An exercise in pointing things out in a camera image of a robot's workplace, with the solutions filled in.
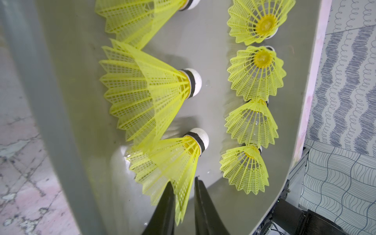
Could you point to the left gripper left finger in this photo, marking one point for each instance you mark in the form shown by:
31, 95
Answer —
163, 219

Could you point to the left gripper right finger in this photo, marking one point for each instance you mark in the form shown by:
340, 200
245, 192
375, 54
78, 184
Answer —
207, 220

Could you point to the yellow shuttlecock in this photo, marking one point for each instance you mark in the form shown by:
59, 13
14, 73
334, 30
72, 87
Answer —
256, 73
252, 124
244, 168
255, 21
145, 93
136, 22
169, 161

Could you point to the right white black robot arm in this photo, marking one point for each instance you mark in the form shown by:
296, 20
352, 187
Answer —
294, 221

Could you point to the pink floral table mat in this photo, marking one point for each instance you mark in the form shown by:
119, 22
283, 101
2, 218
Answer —
32, 200

